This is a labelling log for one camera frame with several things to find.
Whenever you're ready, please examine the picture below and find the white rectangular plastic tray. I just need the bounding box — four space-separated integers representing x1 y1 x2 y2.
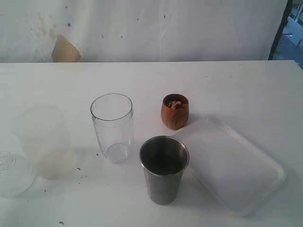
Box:
173 115 287 217

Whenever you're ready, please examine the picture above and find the dark metal frame post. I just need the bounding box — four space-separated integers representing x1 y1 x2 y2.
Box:
268 0 294 60

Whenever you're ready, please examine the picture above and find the stainless steel tumbler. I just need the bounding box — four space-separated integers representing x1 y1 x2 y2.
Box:
139 135 190 205

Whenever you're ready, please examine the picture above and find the clear plastic shaker cup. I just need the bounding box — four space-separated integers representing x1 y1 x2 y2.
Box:
90 93 134 163

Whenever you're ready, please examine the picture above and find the clear plastic shaker lid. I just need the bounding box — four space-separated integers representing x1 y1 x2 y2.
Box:
0 150 36 198

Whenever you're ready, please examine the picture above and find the small brown wooden cup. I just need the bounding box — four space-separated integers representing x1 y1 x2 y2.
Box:
160 94 189 130

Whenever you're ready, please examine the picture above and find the translucent white plastic container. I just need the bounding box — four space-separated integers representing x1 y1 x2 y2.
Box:
12 105 74 180

